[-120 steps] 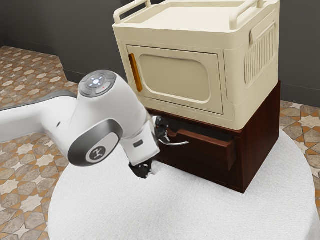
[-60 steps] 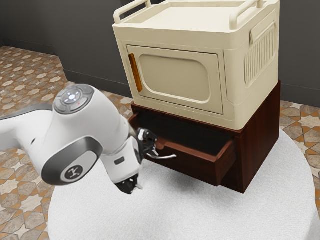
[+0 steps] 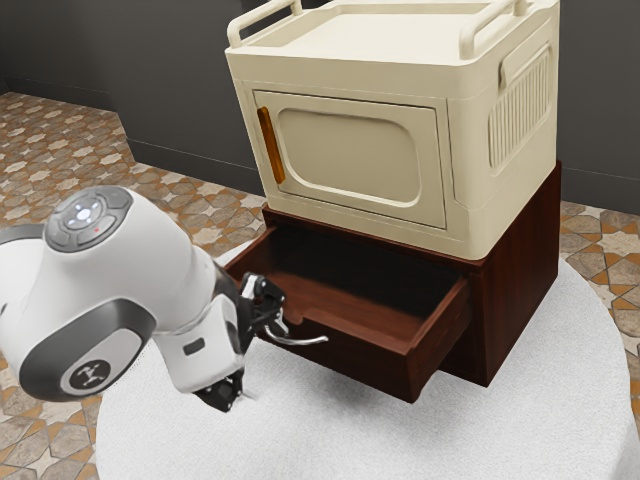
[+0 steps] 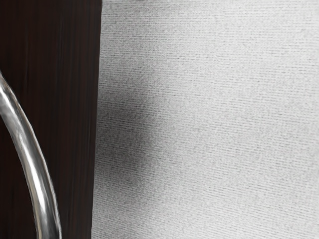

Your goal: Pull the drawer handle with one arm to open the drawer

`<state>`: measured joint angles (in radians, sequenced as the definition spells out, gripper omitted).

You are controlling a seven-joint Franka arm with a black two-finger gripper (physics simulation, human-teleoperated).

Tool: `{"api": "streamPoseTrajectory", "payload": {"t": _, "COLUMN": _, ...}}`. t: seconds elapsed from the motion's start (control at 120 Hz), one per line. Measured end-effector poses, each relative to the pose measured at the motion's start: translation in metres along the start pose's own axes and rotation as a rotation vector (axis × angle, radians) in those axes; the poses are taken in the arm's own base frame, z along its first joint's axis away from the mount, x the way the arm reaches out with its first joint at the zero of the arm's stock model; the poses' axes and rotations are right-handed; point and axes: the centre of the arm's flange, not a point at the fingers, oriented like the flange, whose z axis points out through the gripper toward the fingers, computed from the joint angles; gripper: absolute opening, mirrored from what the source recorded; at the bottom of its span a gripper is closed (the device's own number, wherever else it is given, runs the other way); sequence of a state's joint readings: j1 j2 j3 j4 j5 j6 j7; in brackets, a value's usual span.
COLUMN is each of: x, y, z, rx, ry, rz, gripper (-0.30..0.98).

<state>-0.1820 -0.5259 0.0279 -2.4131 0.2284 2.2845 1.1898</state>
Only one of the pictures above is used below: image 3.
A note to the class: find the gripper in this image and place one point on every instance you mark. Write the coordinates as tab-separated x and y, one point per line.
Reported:
246	300

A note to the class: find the dark brown wooden drawer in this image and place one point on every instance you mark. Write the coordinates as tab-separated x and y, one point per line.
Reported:
360	320

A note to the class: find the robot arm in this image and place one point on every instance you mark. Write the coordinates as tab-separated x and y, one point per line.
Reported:
105	280

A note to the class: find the cream box with lid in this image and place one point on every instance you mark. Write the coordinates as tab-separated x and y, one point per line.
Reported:
360	150

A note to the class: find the dark brown wooden cabinet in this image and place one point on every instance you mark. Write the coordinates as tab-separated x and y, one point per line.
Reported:
515	300

